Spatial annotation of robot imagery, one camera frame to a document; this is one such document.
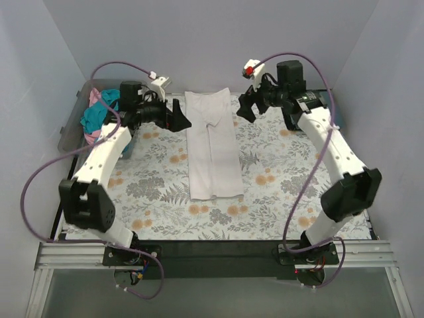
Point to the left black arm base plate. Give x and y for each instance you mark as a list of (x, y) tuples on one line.
[(145, 255)]

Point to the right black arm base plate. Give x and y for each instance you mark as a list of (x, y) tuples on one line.
[(291, 256)]

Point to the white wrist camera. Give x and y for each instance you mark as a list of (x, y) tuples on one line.
[(159, 85), (254, 70)]

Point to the pink t shirt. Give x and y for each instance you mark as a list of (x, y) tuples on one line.
[(90, 138)]

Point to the aluminium frame rail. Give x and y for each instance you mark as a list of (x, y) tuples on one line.
[(212, 259)]

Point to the floral table mat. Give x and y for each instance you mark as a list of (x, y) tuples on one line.
[(150, 190)]

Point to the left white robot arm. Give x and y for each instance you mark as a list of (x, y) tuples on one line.
[(85, 202)]

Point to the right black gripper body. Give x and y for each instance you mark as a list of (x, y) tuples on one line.
[(257, 100)]

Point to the folded dark blue t shirt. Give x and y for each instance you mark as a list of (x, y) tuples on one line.
[(338, 118)]

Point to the white t shirt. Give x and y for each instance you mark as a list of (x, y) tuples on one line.
[(214, 169)]

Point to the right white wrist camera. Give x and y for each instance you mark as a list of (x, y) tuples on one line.
[(254, 70)]

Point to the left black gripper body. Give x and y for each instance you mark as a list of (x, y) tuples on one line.
[(169, 116)]

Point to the clear plastic bin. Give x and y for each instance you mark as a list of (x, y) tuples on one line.
[(72, 134)]

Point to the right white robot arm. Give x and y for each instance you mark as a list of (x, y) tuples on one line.
[(354, 185)]

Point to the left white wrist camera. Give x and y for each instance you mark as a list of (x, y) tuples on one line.
[(159, 85)]

